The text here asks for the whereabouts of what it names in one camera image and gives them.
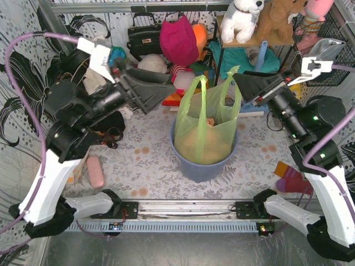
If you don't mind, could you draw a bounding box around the green plastic trash bag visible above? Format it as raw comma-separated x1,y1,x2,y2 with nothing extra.
173,66,241,165

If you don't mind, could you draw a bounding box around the brown teddy bear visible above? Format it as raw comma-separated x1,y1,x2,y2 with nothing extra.
256,0,308,44

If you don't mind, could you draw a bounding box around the white fluffy plush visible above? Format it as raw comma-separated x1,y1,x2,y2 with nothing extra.
138,54,168,73

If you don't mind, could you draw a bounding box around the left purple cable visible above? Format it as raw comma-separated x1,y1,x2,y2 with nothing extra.
0,32,84,254

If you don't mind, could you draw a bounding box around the orange checkered cloth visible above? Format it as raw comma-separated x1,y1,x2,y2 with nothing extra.
67,166,83,185

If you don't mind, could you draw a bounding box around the blue plastic trash bin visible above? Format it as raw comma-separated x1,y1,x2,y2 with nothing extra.
169,121,240,183

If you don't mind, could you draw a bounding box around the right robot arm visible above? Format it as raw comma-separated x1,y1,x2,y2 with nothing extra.
233,71,354,262

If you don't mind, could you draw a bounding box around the silver foil pouch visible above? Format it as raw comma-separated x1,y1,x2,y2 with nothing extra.
307,38,346,61

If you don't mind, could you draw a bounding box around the pink round plush doll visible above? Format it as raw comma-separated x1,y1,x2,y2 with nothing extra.
170,64,196,94

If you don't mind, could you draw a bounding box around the pink case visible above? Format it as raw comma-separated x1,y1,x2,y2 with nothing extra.
87,156,105,189

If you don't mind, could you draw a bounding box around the white plush dog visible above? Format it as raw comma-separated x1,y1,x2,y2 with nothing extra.
221,0,265,44

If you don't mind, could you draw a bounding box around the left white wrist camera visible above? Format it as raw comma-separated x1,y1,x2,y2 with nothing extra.
77,37,115,83

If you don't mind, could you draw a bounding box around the colourful folded clothes stack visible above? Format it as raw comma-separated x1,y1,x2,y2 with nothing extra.
108,46,126,67

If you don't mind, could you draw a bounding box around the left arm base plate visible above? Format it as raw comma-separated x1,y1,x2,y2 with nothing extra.
90,201,139,219

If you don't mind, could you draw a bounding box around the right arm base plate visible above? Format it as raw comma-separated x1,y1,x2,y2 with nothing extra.
232,201,280,219

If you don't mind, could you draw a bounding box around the black wire basket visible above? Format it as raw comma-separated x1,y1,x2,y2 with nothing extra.
293,13,354,87

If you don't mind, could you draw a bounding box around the crumpled brown paper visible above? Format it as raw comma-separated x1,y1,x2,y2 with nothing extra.
206,117,217,127

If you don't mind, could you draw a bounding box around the blue floor mop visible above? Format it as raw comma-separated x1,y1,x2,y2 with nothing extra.
240,41,268,117

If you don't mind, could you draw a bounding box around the cream canvas tote bag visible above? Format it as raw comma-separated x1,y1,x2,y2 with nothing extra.
83,68,106,95

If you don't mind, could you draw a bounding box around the dark brown strap bag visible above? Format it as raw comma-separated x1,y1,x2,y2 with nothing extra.
90,111,125,149

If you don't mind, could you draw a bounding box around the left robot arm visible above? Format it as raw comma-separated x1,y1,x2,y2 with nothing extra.
9,60,175,238

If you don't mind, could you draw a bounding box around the orange plush toy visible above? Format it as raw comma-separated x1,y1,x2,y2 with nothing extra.
192,24,208,61

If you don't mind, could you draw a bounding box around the teal folded cloth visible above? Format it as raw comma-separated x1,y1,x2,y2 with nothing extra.
209,42,280,79

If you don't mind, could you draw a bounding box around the pink plush toy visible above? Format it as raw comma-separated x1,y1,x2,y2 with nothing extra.
301,0,334,28

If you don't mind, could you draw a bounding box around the magenta fabric bag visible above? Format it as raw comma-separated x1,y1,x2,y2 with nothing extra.
160,15,199,67

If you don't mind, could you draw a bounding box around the wooden shelf rack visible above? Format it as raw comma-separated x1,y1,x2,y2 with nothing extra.
209,16,296,85

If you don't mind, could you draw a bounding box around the rainbow striped bag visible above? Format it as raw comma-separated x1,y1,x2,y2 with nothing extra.
162,63,216,108

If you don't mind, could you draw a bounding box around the black leather handbag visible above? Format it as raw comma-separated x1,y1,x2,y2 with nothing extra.
126,12,163,62

